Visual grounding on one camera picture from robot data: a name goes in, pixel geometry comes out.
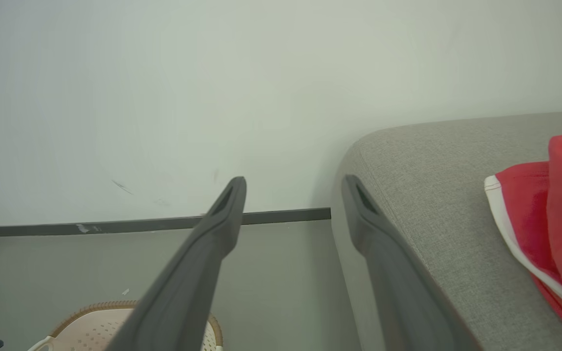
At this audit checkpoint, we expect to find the red garment with white trim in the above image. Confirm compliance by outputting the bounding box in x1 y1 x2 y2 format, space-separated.
484 135 562 346

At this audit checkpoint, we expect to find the grey fabric sofa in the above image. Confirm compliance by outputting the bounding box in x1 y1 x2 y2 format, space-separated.
331 110 562 351

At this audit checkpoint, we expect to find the cream perforated laundry basket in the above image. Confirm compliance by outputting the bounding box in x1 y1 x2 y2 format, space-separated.
27 300 224 351

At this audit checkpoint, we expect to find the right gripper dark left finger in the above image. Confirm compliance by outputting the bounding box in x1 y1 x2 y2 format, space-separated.
105 176 247 351

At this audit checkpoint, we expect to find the black wall baseboard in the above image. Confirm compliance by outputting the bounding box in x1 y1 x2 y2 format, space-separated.
0 207 332 238

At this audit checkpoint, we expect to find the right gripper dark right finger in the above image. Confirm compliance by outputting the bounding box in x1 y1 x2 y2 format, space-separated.
341 174 482 351

